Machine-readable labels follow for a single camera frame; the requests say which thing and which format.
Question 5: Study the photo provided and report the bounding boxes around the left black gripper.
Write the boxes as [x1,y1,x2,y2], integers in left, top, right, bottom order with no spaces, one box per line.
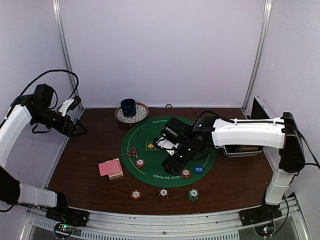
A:
[31,106,88,138]

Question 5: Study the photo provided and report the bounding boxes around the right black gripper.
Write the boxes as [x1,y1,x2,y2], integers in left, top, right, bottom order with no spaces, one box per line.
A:
[161,141,197,177]

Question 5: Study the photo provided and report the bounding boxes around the blue small blind button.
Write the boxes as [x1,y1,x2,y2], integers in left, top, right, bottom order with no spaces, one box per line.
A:
[193,165,205,175]

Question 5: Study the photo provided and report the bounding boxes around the red chips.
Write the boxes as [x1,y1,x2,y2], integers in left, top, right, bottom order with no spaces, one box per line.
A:
[181,169,191,178]
[135,158,146,169]

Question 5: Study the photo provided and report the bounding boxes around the triangular black red dealer button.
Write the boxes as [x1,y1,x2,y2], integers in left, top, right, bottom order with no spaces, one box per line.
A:
[125,147,139,158]

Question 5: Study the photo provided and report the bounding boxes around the red poker chip stack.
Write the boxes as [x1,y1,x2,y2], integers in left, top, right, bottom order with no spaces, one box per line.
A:
[131,190,142,200]

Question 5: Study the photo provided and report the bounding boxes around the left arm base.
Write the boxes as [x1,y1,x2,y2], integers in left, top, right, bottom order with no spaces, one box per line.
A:
[45,208,90,239]

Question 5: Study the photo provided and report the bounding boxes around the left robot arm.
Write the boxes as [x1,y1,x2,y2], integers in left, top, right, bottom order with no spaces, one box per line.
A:
[0,83,88,222]

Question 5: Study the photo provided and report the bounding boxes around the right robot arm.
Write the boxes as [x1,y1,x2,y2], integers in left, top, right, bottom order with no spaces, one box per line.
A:
[154,110,306,221]

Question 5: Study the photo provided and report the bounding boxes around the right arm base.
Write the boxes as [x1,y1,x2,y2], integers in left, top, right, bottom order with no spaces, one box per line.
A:
[239,206,283,237]

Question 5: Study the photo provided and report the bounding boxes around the pink playing card deck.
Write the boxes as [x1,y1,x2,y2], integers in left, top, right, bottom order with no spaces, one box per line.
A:
[98,158,123,177]

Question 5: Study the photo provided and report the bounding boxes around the green poker chip stack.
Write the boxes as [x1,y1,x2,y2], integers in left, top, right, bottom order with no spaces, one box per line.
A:
[187,188,200,202]

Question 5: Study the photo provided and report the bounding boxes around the round green poker mat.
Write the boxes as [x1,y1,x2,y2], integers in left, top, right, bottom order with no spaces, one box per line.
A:
[121,116,217,188]

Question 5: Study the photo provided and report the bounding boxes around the dark blue mug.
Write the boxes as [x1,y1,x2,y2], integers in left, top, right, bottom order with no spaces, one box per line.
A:
[120,98,136,118]

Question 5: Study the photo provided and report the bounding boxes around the brown poker chip stack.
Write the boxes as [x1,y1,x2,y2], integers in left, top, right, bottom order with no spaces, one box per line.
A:
[158,188,170,200]

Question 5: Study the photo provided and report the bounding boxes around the patterned ceramic saucer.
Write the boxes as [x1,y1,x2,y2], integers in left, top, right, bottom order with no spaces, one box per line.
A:
[114,102,149,124]

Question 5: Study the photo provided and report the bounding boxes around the aluminium poker chip case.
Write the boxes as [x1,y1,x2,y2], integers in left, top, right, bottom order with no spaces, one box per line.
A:
[222,95,275,158]

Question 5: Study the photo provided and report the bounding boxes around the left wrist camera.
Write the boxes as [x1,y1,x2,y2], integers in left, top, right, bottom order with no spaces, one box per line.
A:
[57,95,82,117]

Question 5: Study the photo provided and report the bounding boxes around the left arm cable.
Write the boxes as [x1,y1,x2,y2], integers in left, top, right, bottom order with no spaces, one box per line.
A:
[14,68,80,118]

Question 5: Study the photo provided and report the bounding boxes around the front aluminium rail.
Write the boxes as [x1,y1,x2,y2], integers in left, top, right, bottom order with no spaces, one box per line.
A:
[23,191,308,240]

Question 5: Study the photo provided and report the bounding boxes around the left aluminium frame post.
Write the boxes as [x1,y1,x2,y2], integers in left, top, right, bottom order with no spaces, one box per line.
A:
[52,0,84,112]

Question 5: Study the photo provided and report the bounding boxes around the aluminium frame post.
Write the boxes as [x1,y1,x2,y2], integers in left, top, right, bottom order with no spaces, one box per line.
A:
[52,0,84,112]
[241,0,273,113]

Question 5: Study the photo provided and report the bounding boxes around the right aluminium frame post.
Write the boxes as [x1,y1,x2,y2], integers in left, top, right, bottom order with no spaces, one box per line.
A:
[241,0,273,113]

